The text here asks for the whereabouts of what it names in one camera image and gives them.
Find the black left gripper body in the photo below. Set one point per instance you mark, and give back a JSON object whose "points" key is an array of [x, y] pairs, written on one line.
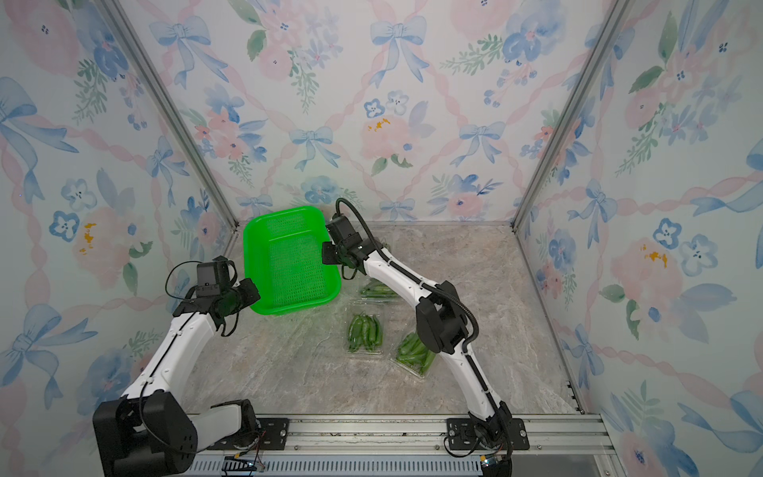
{"points": [[243, 294]]}

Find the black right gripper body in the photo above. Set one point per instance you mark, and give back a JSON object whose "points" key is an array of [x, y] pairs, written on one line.
{"points": [[333, 254]]}

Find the green plastic basket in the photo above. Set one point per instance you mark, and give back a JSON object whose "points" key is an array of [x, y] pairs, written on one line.
{"points": [[283, 258]]}

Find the clear pepper container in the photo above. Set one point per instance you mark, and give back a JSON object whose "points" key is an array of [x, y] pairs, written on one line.
{"points": [[413, 356], [365, 335], [377, 292]]}

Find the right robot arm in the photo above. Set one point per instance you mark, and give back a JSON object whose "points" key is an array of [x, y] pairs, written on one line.
{"points": [[443, 324]]}

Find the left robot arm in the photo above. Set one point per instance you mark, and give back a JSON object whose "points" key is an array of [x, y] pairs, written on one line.
{"points": [[146, 432]]}

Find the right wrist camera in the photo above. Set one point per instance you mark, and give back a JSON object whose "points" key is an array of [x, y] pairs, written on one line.
{"points": [[341, 230]]}

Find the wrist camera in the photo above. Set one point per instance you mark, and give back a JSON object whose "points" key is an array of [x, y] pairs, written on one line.
{"points": [[213, 278], [341, 230]]}

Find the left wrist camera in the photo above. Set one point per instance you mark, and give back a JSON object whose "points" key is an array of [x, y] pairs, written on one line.
{"points": [[213, 278]]}

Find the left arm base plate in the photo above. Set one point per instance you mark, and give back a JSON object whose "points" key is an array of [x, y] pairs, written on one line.
{"points": [[270, 433]]}

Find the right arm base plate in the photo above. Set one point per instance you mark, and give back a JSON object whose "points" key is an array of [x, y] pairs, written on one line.
{"points": [[464, 434]]}

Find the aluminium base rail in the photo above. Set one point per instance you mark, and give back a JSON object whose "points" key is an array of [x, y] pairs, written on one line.
{"points": [[415, 445]]}

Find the aluminium corner post left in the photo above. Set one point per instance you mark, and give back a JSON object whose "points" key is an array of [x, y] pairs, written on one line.
{"points": [[117, 19]]}

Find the aluminium corner post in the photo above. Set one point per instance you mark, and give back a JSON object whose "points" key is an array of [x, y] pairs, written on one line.
{"points": [[610, 29], [117, 19]]}

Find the aluminium corner post right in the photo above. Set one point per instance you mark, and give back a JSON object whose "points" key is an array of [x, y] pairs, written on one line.
{"points": [[610, 29]]}

